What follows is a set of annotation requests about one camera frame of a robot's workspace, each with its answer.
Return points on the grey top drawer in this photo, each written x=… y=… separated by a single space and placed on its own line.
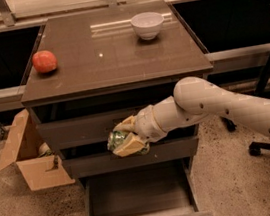
x=94 y=128

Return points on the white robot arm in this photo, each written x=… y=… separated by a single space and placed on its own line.
x=193 y=100

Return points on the red apple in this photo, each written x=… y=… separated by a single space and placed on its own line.
x=44 y=61

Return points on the grey open bottom drawer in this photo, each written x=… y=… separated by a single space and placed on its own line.
x=161 y=189

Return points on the cardboard box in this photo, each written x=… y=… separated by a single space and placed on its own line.
x=24 y=147

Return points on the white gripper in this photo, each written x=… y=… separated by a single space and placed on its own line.
x=145 y=122

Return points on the green crushed can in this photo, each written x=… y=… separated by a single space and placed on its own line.
x=124 y=144

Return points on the grey middle drawer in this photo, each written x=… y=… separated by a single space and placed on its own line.
x=106 y=162

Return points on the white bowl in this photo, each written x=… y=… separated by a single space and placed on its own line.
x=147 y=25

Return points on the grey drawer cabinet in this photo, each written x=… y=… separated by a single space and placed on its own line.
x=104 y=66

